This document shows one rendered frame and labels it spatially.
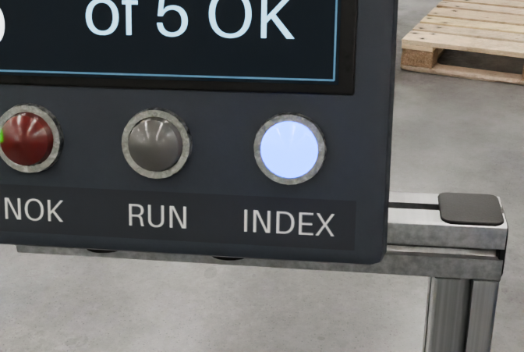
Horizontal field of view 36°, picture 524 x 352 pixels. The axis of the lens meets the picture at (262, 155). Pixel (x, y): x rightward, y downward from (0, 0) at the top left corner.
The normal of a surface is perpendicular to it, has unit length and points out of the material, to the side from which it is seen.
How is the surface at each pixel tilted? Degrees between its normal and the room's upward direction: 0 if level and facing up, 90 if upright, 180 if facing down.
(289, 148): 71
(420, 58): 91
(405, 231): 90
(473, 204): 0
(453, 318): 90
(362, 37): 75
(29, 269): 0
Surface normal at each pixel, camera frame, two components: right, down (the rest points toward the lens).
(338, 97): -0.13, 0.18
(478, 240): -0.13, 0.44
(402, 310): -0.02, -0.90
